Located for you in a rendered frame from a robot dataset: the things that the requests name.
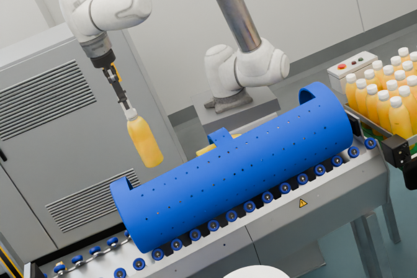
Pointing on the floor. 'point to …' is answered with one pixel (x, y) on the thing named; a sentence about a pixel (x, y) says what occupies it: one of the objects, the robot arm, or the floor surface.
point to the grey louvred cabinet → (71, 142)
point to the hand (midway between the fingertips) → (126, 106)
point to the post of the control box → (391, 221)
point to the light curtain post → (10, 259)
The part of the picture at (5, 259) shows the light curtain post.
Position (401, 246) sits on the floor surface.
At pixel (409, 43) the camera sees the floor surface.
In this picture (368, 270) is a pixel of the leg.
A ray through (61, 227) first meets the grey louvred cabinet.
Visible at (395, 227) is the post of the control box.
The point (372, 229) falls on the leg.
